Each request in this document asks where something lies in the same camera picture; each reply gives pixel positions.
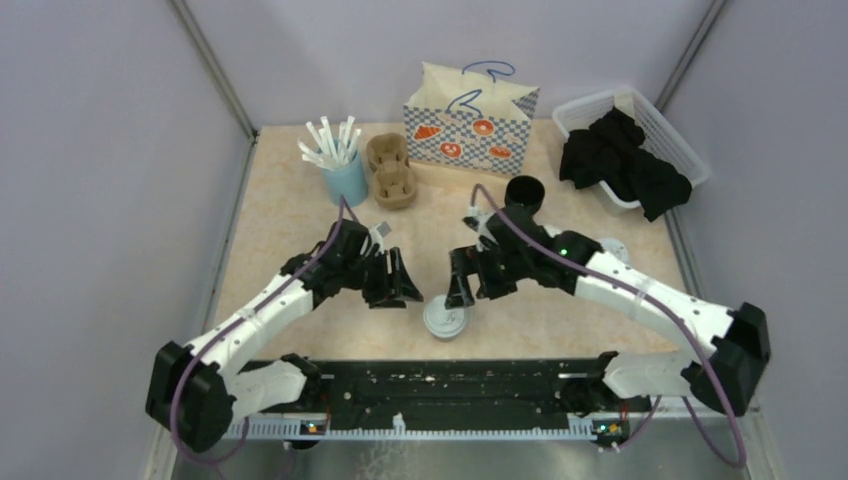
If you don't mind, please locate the blue straw holder cup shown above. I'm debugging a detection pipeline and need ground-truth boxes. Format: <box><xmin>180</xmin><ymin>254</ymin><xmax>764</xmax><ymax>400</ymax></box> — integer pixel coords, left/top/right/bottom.
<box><xmin>321</xmin><ymin>151</ymin><xmax>369</xmax><ymax>207</ymax></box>

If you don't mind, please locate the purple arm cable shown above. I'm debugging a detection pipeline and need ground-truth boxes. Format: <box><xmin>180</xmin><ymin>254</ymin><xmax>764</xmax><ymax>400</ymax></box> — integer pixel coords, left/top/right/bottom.
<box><xmin>168</xmin><ymin>195</ymin><xmax>362</xmax><ymax>480</ymax></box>
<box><xmin>470</xmin><ymin>183</ymin><xmax>749</xmax><ymax>470</ymax></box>

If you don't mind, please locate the stack of black cups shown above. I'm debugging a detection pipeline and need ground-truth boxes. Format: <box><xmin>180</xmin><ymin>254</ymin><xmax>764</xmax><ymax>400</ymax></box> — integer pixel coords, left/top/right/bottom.
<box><xmin>504</xmin><ymin>175</ymin><xmax>546</xmax><ymax>215</ymax></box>

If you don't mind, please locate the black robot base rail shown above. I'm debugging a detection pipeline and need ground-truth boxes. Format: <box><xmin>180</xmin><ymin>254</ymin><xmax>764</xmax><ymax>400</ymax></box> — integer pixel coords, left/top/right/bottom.
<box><xmin>260</xmin><ymin>356</ymin><xmax>651</xmax><ymax>433</ymax></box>

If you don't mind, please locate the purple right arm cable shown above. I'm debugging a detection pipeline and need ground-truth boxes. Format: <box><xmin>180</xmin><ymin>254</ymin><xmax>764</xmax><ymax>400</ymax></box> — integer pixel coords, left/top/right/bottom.
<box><xmin>470</xmin><ymin>183</ymin><xmax>749</xmax><ymax>470</ymax></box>

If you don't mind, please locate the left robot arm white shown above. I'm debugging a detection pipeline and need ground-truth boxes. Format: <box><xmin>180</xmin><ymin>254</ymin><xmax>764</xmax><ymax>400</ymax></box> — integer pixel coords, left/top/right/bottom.
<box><xmin>145</xmin><ymin>219</ymin><xmax>423</xmax><ymax>454</ymax></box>

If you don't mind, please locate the cardboard cup carrier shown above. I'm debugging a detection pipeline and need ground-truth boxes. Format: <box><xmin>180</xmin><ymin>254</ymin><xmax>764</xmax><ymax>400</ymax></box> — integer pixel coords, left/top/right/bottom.
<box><xmin>366</xmin><ymin>133</ymin><xmax>417</xmax><ymax>210</ymax></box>

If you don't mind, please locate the black cloth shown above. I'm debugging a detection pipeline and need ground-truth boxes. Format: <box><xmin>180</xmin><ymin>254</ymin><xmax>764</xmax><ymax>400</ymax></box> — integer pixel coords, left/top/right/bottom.
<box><xmin>558</xmin><ymin>108</ymin><xmax>693</xmax><ymax>221</ymax></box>

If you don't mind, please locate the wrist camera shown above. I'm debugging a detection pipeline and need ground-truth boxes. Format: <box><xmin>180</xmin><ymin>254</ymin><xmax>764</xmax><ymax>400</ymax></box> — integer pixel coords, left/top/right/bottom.
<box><xmin>369</xmin><ymin>221</ymin><xmax>391</xmax><ymax>250</ymax></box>
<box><xmin>463</xmin><ymin>206</ymin><xmax>494</xmax><ymax>240</ymax></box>

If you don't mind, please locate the checkered paper takeout bag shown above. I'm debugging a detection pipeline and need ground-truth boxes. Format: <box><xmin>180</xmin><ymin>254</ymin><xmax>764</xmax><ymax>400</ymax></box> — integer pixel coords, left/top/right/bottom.
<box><xmin>403</xmin><ymin>61</ymin><xmax>540</xmax><ymax>177</ymax></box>

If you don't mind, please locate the white plastic basket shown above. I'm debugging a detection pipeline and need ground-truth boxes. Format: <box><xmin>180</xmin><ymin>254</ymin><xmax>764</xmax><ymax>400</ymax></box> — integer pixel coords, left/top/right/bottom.
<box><xmin>553</xmin><ymin>89</ymin><xmax>709</xmax><ymax>222</ymax></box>

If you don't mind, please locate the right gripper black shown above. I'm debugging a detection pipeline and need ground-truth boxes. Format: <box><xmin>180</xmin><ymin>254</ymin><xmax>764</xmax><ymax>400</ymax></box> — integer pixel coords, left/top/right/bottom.
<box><xmin>446</xmin><ymin>242</ymin><xmax>531</xmax><ymax>310</ymax></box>

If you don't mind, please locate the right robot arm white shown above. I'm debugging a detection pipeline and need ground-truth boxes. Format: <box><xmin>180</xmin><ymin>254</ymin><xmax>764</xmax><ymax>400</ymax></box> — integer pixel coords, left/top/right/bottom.
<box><xmin>445</xmin><ymin>206</ymin><xmax>771</xmax><ymax>417</ymax></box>

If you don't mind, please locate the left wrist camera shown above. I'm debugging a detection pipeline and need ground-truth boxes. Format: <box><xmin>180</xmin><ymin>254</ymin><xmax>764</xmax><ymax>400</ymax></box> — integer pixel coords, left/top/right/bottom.
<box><xmin>369</xmin><ymin>221</ymin><xmax>391</xmax><ymax>250</ymax></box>

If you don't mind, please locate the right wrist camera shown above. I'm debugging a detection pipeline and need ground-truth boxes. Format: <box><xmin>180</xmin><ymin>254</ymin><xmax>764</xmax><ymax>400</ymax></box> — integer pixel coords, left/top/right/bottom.
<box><xmin>463</xmin><ymin>206</ymin><xmax>494</xmax><ymax>240</ymax></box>

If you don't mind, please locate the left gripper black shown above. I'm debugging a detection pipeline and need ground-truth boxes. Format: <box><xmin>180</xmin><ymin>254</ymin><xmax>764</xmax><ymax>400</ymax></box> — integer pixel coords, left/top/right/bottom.
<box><xmin>341</xmin><ymin>247</ymin><xmax>423</xmax><ymax>310</ymax></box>

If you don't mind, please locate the white wrapped straws bundle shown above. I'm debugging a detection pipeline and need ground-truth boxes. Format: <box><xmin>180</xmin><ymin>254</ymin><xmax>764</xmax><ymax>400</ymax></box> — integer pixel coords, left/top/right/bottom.
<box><xmin>297</xmin><ymin>115</ymin><xmax>362</xmax><ymax>171</ymax></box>

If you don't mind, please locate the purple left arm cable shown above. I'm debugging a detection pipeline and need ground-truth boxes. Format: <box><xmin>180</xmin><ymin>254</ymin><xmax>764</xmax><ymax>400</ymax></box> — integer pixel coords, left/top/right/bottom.
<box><xmin>168</xmin><ymin>195</ymin><xmax>362</xmax><ymax>480</ymax></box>

